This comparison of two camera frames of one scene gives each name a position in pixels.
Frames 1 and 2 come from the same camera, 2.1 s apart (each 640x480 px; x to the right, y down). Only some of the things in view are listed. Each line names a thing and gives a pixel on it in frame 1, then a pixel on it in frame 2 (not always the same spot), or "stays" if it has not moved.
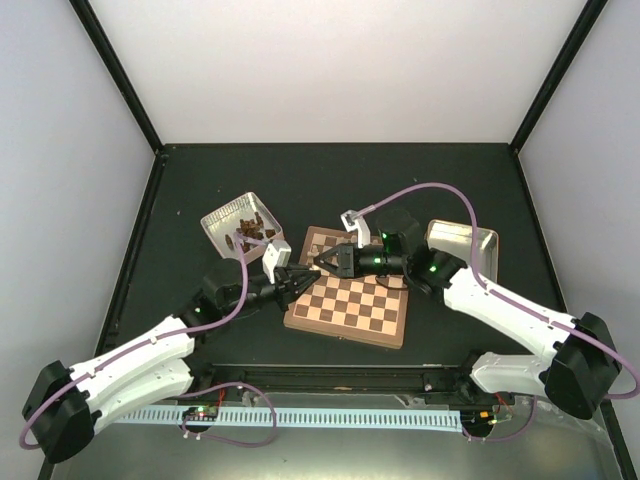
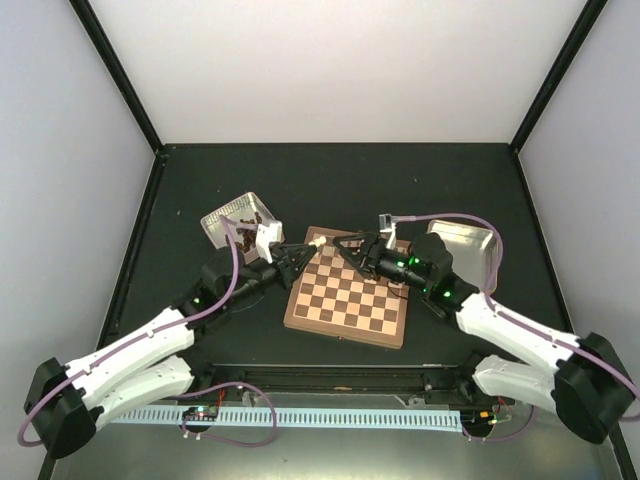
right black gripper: (347, 260) -> (372, 248)
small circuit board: (201, 413) stays
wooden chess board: (358, 309) stays
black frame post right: (585, 26) stays
